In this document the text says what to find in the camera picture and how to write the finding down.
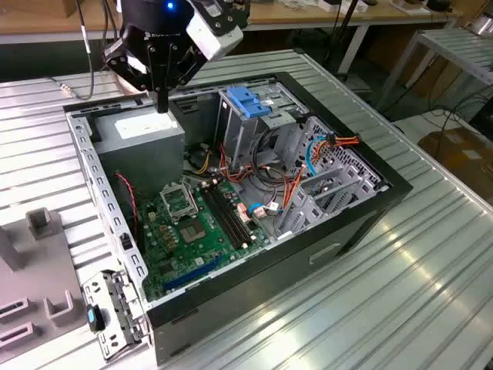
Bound blue drive cage latch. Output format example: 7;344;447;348
226;85;273;120

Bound red black twisted wire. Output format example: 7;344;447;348
113;172;140;236

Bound metal socket cover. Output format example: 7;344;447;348
159;183;200;224

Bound black square chipset chip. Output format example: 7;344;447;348
179;221;207;244

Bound CPU socket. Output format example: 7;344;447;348
159;182;201;224

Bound grey metal drive cage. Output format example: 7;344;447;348
213;82;309;170

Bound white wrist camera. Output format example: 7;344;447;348
186;7;244;62

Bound black latch with blue button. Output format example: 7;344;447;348
85;303;108;334

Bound orange red yellow power wire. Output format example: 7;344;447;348
310;132;362;165

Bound metal slat side table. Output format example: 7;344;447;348
375;27;493;113

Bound orange red wire bundle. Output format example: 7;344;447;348
217;142;309;217

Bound blue expansion slot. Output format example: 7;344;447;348
162;254;227;293

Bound green motherboard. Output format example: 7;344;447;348
136;177;270;304

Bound grey parts rack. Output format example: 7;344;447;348
0;207;88;358

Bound grey power supply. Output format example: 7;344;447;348
92;103;186;197

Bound black cable loop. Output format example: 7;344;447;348
250;126;296;190

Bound grey metal disk bay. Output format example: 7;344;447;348
277;161;386;240

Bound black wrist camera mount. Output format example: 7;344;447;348
192;0;250;29

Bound black PC case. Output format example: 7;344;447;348
62;71;414;367

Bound pale board power socket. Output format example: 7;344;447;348
236;202;252;225

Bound silver expansion bracket flap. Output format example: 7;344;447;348
82;269;150;363

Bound light blue data wire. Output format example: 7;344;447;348
248;133;332;220

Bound black RAM slot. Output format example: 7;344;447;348
210;183;253;246
200;185;243;251
216;182;258;244
206;184;247;248

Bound brown cardboard box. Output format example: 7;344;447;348
417;129;493;188

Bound black cable with silver connector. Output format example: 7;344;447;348
45;0;97;102

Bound wooden desk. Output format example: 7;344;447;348
0;0;469;45

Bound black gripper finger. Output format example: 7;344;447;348
159;41;207;115
102;37;161;115

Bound yellow black power wires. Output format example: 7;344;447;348
183;143;219;177

